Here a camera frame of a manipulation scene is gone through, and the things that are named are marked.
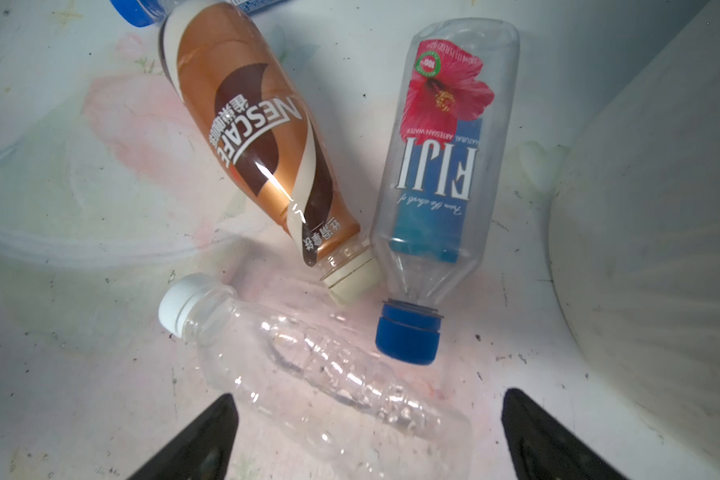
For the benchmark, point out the clear ribbed bottle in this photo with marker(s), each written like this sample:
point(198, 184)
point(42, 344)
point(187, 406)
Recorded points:
point(346, 407)

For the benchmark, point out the blue label water bottle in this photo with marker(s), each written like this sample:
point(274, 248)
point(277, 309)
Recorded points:
point(143, 13)

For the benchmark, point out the white bin with pink liner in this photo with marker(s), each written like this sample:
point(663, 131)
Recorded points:
point(634, 237)

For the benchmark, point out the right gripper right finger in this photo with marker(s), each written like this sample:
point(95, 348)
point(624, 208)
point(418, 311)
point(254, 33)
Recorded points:
point(541, 448)

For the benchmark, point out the blue red label bottle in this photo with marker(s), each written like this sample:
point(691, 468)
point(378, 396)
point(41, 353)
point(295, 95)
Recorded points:
point(440, 179)

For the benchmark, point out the amber small bottle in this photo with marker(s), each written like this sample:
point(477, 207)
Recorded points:
point(264, 137)

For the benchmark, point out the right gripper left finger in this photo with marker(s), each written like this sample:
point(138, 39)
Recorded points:
point(202, 450)

